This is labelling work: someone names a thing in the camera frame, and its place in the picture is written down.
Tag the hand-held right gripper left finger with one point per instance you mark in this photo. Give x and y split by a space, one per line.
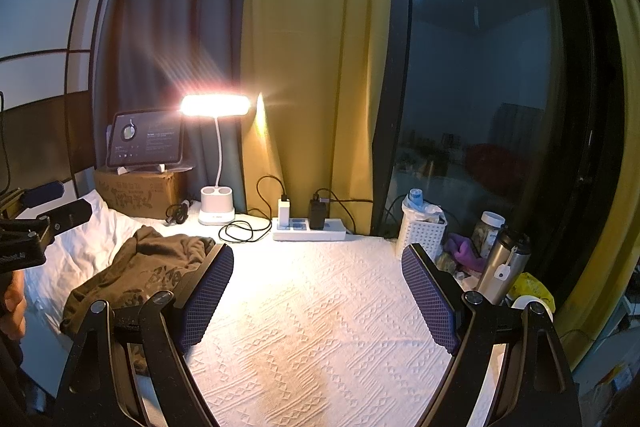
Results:
210 297

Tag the brown cardboard box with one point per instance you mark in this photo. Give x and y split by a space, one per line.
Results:
135 197

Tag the steel thermos bottle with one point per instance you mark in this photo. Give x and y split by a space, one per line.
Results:
497 267

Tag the yellow curtain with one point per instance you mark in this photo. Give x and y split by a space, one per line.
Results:
310 57
620 157

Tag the white pillow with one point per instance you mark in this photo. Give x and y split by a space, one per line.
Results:
100 227

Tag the black charger plug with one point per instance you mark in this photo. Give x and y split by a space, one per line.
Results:
317 214

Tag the white power strip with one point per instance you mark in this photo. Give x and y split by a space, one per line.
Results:
310 234

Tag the dark glass window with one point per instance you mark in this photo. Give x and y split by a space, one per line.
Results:
475 82

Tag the clear glass jar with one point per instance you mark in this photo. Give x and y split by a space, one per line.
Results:
485 232

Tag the white plastic basket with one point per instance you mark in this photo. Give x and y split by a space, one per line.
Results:
422 237

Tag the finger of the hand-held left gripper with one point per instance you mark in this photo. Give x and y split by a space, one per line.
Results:
45 194
65 214

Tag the white patterned bedspread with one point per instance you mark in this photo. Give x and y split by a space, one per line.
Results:
310 317

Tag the person's left hand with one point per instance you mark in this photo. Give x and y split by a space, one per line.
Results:
12 307

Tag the teal curtain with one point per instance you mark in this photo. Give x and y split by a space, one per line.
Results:
175 32

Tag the white desk lamp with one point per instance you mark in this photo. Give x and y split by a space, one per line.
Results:
217 207

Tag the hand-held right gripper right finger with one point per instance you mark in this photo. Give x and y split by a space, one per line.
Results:
430 302

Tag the dark brown sweatshirt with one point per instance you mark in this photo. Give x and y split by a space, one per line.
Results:
150 257

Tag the blue capped bottle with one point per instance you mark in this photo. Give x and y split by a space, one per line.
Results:
416 197

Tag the purple cloth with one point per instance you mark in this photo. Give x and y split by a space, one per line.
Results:
465 252

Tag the dark tablet screen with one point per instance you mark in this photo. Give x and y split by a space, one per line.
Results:
150 139

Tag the white charger plug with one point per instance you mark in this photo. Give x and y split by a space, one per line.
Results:
284 214

